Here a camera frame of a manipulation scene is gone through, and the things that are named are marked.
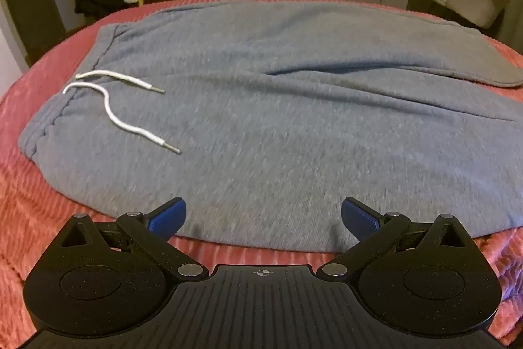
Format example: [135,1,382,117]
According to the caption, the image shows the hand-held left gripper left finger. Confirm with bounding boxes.
[57,197,209,279]

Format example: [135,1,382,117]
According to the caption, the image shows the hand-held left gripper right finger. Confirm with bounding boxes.
[316,197,470,279]

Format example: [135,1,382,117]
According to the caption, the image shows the grey-blue sweatpants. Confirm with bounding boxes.
[18,0,523,253]

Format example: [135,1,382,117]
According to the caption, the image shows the pink ribbed blanket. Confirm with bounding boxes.
[0,0,523,349]

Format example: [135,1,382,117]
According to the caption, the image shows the white upholstered chair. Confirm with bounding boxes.
[428,0,513,39]

